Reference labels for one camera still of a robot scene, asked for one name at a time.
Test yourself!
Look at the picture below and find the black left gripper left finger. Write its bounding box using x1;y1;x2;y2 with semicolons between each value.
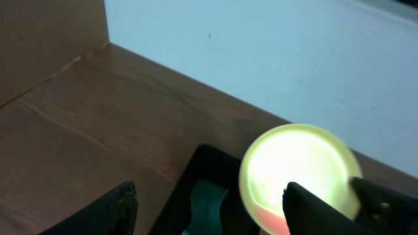
39;181;138;235

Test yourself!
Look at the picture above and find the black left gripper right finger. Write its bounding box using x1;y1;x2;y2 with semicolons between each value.
282;181;371;235

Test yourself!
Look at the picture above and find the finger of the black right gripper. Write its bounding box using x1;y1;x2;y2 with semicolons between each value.
351;178;417;235

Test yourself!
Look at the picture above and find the yellow plastic plate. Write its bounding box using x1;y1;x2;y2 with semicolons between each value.
239;124;362;234

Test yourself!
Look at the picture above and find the green yellow sponge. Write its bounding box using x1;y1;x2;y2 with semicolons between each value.
182;180;228;235

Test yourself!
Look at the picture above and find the black rectangular sponge tray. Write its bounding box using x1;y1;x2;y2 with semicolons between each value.
149;144;260;235

